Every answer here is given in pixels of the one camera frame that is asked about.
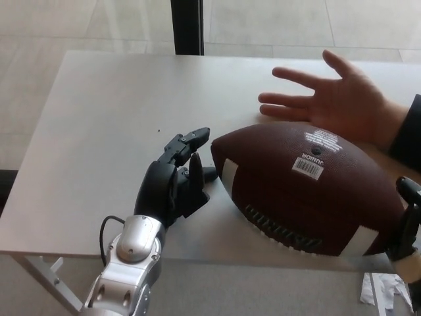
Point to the black vertical window post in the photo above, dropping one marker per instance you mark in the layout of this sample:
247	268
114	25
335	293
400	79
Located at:
187	28

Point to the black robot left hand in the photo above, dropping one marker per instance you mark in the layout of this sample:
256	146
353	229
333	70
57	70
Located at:
158	184

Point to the brown junior american football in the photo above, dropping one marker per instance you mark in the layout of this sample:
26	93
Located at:
289	191

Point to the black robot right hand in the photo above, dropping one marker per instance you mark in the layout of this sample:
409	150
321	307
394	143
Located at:
411	237

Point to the crumpled white paper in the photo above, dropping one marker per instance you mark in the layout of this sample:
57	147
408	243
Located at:
389	286

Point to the bare person hand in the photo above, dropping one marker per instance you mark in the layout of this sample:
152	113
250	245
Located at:
355	105

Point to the black low object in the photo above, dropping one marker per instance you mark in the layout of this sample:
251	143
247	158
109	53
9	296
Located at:
6	191

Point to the white thin desk leg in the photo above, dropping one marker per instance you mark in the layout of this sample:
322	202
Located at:
375	286

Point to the white slanted desk leg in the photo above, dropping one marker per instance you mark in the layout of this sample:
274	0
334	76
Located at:
49	279

